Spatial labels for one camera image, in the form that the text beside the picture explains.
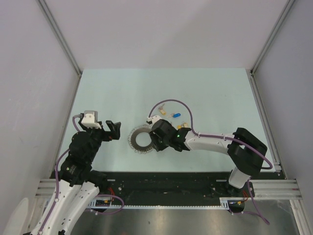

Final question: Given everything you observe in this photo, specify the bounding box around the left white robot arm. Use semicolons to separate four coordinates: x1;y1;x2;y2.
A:
29;118;121;235

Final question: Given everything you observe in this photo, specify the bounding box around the left aluminium rail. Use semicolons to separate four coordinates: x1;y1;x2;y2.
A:
35;179;56;198

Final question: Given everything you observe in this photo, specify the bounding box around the grey slotted cable duct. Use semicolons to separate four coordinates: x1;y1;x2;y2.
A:
87;198;229;210

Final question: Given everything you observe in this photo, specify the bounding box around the metal ring key organizer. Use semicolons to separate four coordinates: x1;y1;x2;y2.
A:
127;124;154;154

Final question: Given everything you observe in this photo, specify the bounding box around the left aluminium frame post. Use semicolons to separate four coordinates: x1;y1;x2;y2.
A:
36;0;82;78

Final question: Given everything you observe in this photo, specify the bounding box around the aluminium rail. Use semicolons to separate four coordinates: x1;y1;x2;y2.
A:
246;70;302;200
35;179;56;198

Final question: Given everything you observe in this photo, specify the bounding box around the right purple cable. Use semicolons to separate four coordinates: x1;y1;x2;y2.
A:
148;98;273;225

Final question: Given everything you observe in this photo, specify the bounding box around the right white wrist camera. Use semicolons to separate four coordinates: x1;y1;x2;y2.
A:
146;115;162;125

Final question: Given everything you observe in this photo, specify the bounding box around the blue tag key far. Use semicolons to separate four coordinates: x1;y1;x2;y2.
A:
168;113;181;118

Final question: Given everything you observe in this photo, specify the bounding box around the right aluminium frame post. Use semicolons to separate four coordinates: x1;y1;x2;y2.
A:
250;0;297;75

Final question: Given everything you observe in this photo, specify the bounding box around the purple cable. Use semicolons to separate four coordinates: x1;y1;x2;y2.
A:
38;113;85;233
148;98;273;225

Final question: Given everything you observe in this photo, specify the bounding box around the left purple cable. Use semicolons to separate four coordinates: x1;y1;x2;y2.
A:
38;113;85;233

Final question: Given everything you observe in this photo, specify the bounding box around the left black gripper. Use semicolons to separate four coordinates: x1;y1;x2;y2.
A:
79;119;120;162

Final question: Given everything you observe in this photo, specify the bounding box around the yellow tag key right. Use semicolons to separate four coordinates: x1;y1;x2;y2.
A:
181;122;189;128

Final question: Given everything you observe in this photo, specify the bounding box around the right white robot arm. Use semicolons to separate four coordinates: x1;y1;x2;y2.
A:
147;116;268;196

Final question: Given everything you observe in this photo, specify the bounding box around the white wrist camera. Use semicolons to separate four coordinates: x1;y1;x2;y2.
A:
81;111;102;129
146;115;162;125

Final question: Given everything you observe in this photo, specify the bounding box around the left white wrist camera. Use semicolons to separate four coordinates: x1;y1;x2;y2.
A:
81;111;102;129

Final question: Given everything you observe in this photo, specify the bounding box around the yellow tag key far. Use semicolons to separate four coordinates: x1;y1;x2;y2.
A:
158;103;167;116

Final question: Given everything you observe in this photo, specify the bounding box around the right aluminium rail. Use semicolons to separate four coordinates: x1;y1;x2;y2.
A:
246;70;302;200

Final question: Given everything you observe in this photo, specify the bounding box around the aluminium frame post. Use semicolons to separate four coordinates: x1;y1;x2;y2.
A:
36;0;82;78
250;0;297;75

